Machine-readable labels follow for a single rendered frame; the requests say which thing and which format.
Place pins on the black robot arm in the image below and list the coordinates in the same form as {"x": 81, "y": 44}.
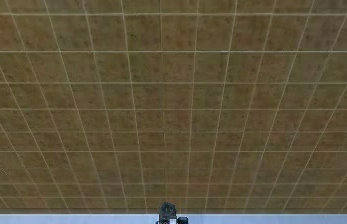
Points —
{"x": 181, "y": 220}

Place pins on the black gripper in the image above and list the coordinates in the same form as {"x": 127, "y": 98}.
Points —
{"x": 167, "y": 210}

